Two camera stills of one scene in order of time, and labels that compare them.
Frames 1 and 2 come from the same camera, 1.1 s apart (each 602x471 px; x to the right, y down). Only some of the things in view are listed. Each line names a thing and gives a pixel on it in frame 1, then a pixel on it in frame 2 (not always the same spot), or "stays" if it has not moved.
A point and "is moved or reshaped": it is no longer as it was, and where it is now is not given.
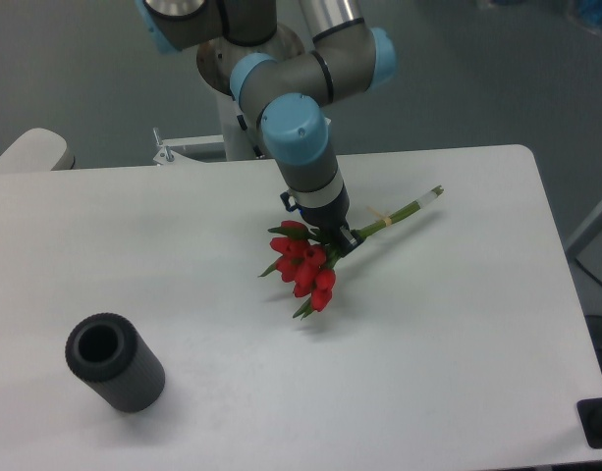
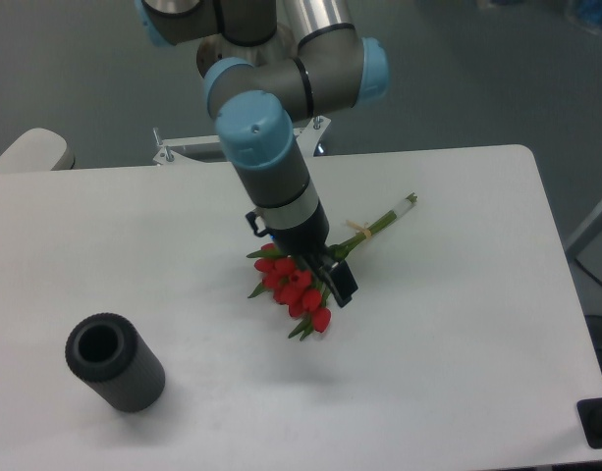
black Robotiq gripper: (331, 223) -> (305, 240)
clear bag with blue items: (596, 16) stays
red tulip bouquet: (305, 259) is moved or reshaped
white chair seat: (36, 149) stays
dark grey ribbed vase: (107, 352) stays
